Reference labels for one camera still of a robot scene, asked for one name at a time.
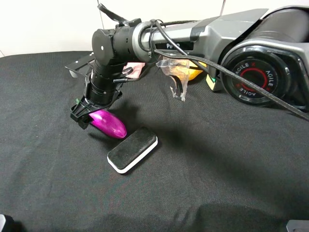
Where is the yellow mango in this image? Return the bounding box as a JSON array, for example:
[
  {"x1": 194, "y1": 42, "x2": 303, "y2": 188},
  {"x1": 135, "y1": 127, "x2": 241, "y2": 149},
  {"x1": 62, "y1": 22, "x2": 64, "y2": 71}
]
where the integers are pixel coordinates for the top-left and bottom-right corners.
[{"x1": 185, "y1": 61, "x2": 204, "y2": 81}]

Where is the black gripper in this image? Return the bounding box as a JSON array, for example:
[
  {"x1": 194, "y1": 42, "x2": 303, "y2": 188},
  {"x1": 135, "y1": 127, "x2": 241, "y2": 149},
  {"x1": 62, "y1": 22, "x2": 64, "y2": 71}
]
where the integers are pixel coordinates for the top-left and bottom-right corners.
[{"x1": 70, "y1": 59, "x2": 124, "y2": 130}]

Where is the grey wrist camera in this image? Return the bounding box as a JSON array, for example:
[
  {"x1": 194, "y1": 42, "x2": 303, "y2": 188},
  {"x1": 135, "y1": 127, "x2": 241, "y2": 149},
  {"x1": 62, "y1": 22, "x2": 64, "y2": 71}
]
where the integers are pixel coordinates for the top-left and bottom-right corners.
[{"x1": 65, "y1": 52, "x2": 95, "y2": 78}]

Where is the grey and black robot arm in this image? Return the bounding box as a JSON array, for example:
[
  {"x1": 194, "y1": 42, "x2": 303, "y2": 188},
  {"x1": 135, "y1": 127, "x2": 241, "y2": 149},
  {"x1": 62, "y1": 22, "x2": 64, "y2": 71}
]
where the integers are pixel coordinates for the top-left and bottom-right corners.
[{"x1": 68, "y1": 4, "x2": 309, "y2": 128}]

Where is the grey bottle with black cap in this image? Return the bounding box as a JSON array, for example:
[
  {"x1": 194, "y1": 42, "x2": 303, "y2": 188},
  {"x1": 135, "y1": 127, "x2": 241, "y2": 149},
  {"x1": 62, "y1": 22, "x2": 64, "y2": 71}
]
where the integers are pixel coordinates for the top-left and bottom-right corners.
[{"x1": 206, "y1": 74, "x2": 223, "y2": 92}]

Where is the black tablecloth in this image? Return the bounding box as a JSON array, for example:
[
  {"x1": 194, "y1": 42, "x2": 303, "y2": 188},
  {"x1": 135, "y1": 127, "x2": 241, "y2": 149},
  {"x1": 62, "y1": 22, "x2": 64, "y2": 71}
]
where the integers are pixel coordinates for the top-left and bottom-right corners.
[{"x1": 0, "y1": 52, "x2": 309, "y2": 232}]

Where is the pink towel with black band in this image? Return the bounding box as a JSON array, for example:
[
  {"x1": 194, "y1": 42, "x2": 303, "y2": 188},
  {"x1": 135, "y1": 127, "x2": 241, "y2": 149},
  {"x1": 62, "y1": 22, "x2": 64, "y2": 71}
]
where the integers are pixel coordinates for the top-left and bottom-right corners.
[{"x1": 123, "y1": 62, "x2": 145, "y2": 79}]

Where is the black cable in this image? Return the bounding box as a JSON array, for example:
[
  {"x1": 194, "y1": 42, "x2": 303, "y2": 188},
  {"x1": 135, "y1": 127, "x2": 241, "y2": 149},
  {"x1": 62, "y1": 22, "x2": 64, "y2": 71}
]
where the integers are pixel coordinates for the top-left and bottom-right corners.
[{"x1": 97, "y1": 3, "x2": 309, "y2": 121}]

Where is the clear plastic tape piece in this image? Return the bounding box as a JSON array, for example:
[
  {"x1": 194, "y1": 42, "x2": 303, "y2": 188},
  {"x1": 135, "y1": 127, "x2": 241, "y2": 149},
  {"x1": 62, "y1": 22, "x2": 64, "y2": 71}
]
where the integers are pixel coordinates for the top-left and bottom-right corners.
[{"x1": 156, "y1": 57, "x2": 189, "y2": 102}]

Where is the purple eggplant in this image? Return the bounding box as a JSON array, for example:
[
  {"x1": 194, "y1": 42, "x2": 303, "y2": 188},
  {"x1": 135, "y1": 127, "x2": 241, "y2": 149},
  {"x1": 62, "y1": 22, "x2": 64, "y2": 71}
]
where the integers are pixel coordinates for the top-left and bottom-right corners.
[{"x1": 89, "y1": 110, "x2": 127, "y2": 139}]

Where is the black and white eraser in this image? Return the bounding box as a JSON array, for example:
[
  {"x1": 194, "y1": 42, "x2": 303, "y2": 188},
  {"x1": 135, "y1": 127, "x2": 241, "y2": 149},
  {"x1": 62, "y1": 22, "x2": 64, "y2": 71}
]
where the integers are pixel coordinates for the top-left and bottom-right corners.
[{"x1": 107, "y1": 127, "x2": 158, "y2": 174}]

